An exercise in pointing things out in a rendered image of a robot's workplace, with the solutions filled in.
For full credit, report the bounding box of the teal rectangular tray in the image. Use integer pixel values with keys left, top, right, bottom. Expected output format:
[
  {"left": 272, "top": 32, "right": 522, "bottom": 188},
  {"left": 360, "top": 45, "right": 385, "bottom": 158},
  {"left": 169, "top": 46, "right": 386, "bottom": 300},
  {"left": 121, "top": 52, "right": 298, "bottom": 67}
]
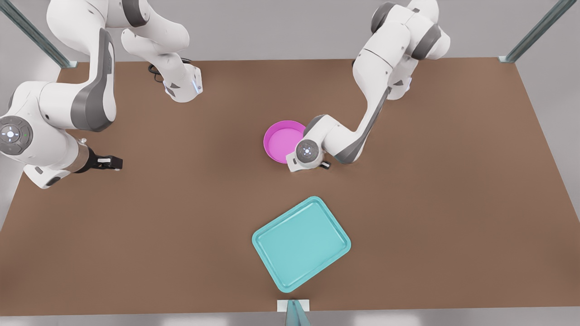
[{"left": 252, "top": 196, "right": 352, "bottom": 293}]

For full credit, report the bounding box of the silver frame post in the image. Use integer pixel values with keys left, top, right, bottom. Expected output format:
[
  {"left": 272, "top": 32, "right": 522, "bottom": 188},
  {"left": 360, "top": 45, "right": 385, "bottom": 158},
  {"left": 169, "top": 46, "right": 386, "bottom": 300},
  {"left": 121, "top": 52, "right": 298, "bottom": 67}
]
[
  {"left": 277, "top": 299, "right": 311, "bottom": 326},
  {"left": 0, "top": 0, "right": 77, "bottom": 69},
  {"left": 498, "top": 0, "right": 577, "bottom": 63}
]

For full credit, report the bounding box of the black cable loop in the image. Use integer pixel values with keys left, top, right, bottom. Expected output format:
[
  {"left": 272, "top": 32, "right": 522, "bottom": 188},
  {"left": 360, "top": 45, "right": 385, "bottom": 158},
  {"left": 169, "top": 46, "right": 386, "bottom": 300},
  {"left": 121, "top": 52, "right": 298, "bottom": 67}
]
[{"left": 148, "top": 58, "right": 193, "bottom": 83}]

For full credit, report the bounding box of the pink round plate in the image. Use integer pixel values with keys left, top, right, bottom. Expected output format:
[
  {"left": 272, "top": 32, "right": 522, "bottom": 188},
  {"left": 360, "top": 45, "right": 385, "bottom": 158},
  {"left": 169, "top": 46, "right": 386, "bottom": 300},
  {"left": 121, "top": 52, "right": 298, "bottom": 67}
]
[{"left": 263, "top": 120, "right": 307, "bottom": 164}]

